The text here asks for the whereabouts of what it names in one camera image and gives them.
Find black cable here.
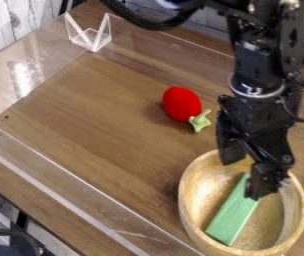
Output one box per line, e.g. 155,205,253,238
99,0,201,32

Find red plush strawberry toy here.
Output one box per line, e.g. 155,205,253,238
163,86,211,133

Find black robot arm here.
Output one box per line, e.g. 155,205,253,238
206,0,304,200

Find black clamp bracket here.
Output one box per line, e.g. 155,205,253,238
10,224,56,256

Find green rectangular block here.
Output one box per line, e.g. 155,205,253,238
205,173,259,246

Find clear acrylic tray wall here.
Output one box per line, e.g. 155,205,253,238
0,129,203,256

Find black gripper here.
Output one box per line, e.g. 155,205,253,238
217,89,302,201

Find clear acrylic corner bracket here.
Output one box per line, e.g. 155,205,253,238
64,13,112,52

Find brown wooden bowl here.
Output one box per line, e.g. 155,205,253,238
178,150,304,256

